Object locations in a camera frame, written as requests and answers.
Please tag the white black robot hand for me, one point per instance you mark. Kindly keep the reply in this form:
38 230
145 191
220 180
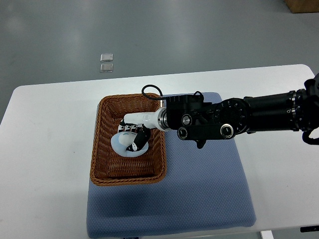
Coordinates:
140 135

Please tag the upper metal floor plate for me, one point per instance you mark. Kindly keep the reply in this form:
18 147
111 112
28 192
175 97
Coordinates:
106 57

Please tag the blue padded mat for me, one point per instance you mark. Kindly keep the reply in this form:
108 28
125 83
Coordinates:
172 188

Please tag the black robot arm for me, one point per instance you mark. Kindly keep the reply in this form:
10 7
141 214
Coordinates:
197 120

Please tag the brown wicker basket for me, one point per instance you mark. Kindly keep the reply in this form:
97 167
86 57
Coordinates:
112 164

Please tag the blue white plush toy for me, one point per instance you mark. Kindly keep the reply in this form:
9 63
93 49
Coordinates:
120 142

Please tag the brown cardboard box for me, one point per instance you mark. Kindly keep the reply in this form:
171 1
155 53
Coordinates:
303 6

